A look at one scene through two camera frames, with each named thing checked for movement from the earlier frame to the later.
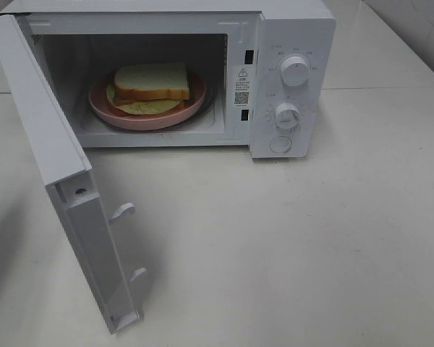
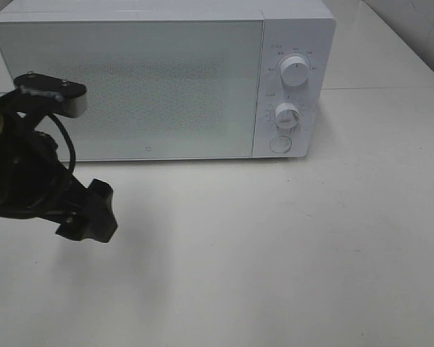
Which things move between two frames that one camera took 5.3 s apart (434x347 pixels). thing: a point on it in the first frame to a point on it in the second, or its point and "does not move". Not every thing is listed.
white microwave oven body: [193, 73] does not move
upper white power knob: [294, 71] does not move
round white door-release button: [280, 144] does not move
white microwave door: [66, 171] to [155, 90]
